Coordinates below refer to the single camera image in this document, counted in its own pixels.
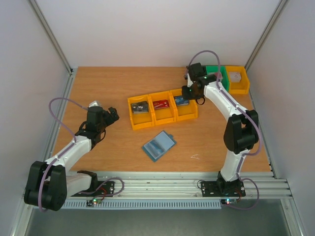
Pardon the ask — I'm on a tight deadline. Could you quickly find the blue VIP card stack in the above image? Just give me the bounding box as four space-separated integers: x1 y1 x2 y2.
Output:
174 96 189 106

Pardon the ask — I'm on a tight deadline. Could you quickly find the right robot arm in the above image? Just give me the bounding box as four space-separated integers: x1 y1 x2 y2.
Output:
182 63 260 198

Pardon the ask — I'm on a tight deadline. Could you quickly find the black VIP card stack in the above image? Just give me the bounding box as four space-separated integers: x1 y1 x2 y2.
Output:
130 101 149 114

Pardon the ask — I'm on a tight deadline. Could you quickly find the right small circuit board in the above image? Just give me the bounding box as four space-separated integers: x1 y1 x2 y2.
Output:
221 198 238 205

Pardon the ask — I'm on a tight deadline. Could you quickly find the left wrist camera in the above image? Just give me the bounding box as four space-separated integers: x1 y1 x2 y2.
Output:
88 100 102 108

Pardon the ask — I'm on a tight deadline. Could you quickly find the teal leather card holder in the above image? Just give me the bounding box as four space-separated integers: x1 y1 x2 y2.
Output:
142 130 177 162

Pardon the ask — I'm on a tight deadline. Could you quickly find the left yellow bin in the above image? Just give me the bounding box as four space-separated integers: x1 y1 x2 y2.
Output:
127 94 155 130

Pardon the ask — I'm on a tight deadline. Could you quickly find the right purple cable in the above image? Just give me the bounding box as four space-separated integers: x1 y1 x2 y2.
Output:
186 50 262 210

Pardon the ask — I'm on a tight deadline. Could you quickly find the white card deck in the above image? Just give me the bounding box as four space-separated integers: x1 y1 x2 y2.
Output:
229 71 241 83

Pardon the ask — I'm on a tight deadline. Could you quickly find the green storage bin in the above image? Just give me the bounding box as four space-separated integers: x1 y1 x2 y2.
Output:
205 65 230 91

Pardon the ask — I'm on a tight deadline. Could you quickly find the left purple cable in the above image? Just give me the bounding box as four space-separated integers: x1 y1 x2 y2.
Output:
38 97 89 212

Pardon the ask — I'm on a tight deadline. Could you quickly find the grey slotted cable duct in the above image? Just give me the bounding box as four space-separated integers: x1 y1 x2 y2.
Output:
62 199 221 210

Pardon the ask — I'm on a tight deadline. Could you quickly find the right corner aluminium post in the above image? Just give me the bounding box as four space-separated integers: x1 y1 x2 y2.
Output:
245 0 289 71

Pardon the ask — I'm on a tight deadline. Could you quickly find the far yellow storage bin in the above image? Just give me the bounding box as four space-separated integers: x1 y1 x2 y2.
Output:
225 66 250 95

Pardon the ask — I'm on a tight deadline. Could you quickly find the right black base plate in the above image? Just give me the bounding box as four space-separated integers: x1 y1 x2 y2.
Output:
201 180 246 198

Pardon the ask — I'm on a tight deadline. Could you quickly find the left small circuit board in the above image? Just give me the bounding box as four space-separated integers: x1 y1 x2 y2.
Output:
86 199 102 207

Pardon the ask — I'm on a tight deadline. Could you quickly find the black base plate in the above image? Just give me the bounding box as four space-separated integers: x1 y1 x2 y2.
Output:
72 181 115 197
201 180 246 198

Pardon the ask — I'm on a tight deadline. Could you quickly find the red VIP card stack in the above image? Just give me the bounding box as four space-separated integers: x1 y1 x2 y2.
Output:
153 99 169 110

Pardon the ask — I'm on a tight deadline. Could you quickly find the corner aluminium post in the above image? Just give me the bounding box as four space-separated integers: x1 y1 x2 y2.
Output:
245 0 289 71
28 0 73 74

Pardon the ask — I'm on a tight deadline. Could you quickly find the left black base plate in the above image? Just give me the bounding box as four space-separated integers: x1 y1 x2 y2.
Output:
72 181 115 197

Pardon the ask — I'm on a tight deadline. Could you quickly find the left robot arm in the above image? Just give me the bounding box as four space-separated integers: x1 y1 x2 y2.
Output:
24 106 119 211

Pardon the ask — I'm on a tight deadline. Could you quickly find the middle yellow bin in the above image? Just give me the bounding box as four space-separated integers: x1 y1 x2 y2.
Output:
149 91 176 126

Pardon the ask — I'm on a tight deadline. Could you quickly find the purple cable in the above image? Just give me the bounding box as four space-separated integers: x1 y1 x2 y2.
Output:
186 50 262 210
38 97 89 212

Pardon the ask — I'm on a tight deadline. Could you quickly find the small circuit board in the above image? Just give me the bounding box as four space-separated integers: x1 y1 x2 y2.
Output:
221 198 238 205
86 199 102 207

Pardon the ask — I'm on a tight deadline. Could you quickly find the aluminium rail frame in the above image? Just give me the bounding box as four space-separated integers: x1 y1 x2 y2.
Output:
15 67 305 236

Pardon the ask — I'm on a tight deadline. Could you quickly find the right yellow bin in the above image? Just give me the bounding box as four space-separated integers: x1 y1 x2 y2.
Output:
170 88 198 121

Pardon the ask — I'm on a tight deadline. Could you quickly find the left corner aluminium post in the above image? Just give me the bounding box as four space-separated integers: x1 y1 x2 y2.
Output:
28 0 73 74

